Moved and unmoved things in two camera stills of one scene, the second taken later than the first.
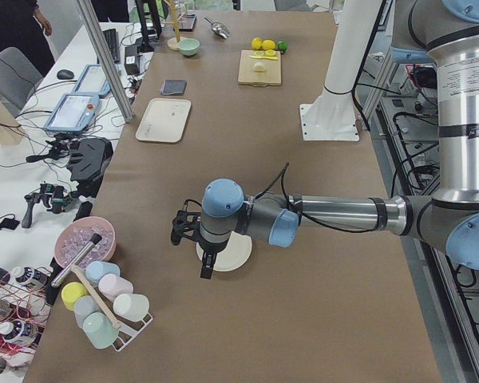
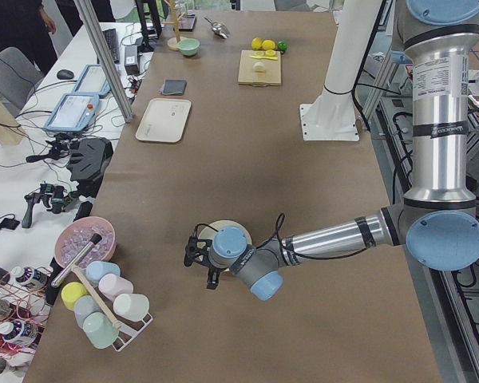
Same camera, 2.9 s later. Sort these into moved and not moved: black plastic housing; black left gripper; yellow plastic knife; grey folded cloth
Moved: black left gripper
Not moved: yellow plastic knife; black plastic housing; grey folded cloth
